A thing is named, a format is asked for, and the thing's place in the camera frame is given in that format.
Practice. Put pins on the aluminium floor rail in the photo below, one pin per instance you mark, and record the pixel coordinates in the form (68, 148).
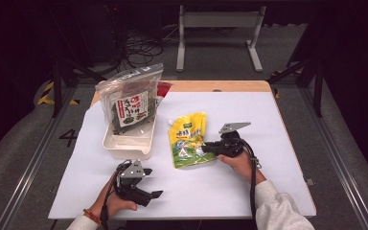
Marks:
(28, 166)
(338, 153)

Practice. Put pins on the person's right hand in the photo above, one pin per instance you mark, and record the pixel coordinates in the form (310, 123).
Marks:
(242, 166)

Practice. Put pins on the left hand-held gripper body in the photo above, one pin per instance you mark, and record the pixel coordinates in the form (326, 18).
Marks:
(131, 185)

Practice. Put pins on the white plastic storage box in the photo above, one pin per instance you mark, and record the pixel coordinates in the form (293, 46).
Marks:
(131, 145)

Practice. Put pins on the person's left hand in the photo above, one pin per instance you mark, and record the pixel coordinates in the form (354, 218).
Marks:
(115, 202)

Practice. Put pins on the yellow and black hazard tape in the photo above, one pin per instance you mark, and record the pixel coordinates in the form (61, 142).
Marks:
(46, 96)

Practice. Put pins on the clear bag of dried seaweed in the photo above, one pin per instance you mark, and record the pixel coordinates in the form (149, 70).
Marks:
(131, 102)

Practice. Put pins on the black metal stand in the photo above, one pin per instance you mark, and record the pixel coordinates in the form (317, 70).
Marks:
(317, 86)
(57, 83)

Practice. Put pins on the white table mat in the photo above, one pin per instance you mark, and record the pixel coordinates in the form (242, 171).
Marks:
(188, 191)

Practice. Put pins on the small metal bracket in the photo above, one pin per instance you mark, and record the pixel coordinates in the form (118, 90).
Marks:
(310, 182)

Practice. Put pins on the yellow spouted seasoning pouch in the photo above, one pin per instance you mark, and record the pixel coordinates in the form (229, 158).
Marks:
(187, 140)

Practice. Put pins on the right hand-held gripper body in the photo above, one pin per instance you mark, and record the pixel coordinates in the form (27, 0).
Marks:
(233, 145)

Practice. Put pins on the grey metal stand frame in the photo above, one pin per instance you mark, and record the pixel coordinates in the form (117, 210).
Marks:
(220, 19)

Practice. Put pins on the red and white snack packet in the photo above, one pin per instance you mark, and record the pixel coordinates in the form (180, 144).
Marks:
(164, 88)

